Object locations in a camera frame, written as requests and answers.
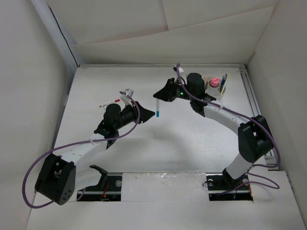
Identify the red capped white marker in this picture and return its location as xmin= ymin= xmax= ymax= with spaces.
xmin=99 ymin=99 xmax=120 ymax=107

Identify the white round divided container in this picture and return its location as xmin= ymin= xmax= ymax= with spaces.
xmin=205 ymin=77 xmax=226 ymax=100

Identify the orange translucent highlighter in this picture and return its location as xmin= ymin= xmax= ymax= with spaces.
xmin=203 ymin=77 xmax=210 ymax=89

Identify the yellow thin pen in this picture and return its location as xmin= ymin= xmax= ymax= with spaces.
xmin=222 ymin=75 xmax=229 ymax=94

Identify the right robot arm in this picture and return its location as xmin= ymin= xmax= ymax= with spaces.
xmin=153 ymin=73 xmax=276 ymax=190

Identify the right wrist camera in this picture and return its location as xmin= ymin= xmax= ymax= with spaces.
xmin=173 ymin=66 xmax=184 ymax=79

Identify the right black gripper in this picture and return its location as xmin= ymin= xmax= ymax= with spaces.
xmin=153 ymin=78 xmax=195 ymax=102

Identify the dark blue pen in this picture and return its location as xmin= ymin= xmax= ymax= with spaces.
xmin=219 ymin=74 xmax=227 ymax=94

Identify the blue capped white marker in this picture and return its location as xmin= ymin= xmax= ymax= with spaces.
xmin=156 ymin=99 xmax=160 ymax=117

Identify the pink capped small bottle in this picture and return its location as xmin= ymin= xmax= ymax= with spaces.
xmin=209 ymin=78 xmax=220 ymax=88

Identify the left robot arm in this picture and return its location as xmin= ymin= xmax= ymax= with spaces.
xmin=35 ymin=102 xmax=155 ymax=205

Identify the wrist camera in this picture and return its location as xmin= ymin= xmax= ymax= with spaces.
xmin=120 ymin=89 xmax=134 ymax=106
xmin=173 ymin=66 xmax=184 ymax=79

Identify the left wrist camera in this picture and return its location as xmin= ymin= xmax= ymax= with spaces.
xmin=120 ymin=89 xmax=134 ymax=106

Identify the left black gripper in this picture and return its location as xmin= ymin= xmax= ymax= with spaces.
xmin=114 ymin=101 xmax=154 ymax=130

